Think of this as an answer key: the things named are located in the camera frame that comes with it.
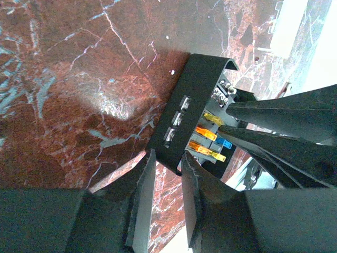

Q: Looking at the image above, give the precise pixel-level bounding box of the orange blade fuse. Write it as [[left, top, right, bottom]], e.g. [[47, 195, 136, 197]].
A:
[[189, 141, 226, 162], [195, 126, 217, 141]]

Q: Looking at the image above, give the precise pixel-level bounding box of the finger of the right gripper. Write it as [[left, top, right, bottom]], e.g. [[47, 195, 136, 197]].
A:
[[226, 85, 336, 144], [218, 125, 336, 189]]

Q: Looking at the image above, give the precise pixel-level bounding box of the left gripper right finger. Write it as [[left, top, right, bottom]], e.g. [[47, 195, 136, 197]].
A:
[[181, 152, 336, 252]]

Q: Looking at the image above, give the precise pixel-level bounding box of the black fuse box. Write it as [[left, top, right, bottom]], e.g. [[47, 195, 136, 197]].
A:
[[147, 54, 257, 179]]

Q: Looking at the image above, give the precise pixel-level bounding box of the yellow blade fuse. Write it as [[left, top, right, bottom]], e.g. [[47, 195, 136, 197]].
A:
[[203, 112, 225, 126]]

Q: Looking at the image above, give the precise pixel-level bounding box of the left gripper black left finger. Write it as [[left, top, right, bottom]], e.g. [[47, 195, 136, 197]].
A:
[[1, 150, 156, 252]]

